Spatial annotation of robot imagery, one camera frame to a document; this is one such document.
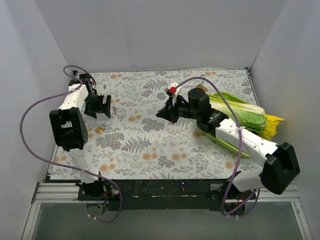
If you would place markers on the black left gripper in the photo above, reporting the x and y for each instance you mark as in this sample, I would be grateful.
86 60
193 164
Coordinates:
100 104

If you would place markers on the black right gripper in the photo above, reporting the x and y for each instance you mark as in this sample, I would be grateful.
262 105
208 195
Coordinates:
173 111

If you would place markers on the brass padlock with steel shackle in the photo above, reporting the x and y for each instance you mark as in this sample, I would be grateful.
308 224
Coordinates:
100 129

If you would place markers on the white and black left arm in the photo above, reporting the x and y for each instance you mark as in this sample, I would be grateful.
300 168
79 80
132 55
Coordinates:
70 131

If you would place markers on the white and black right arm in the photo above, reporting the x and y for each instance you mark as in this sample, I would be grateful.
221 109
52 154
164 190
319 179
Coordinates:
278 162

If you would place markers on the floral patterned table mat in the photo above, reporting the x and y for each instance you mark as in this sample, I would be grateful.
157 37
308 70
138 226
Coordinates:
138 145

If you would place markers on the green plastic tray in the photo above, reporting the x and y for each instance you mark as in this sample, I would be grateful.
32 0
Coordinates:
218 125

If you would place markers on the green napa cabbage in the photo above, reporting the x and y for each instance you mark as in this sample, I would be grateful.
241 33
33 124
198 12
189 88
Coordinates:
248 115

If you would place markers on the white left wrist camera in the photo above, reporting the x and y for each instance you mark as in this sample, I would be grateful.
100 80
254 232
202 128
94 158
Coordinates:
103 88

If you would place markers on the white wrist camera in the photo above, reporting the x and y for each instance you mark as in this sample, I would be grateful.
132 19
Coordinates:
173 91
103 88

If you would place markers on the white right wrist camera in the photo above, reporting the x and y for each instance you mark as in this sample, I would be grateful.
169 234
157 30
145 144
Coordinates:
173 91

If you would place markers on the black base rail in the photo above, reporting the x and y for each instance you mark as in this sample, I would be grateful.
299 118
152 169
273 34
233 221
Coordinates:
152 194

